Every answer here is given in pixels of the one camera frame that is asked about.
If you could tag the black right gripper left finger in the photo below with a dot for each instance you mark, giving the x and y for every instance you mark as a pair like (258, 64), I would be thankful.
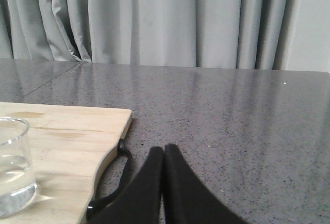
(140, 201)

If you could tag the clear glass measuring cup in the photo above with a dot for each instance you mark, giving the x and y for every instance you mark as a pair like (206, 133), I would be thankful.
(18, 180)

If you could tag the light wooden cutting board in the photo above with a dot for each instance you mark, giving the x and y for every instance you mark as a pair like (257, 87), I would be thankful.
(71, 147)

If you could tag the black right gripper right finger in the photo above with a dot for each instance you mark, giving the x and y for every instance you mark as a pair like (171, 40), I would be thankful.
(186, 198)

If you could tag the black cutting board handle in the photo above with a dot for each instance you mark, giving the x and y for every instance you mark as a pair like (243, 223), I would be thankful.
(96, 206)

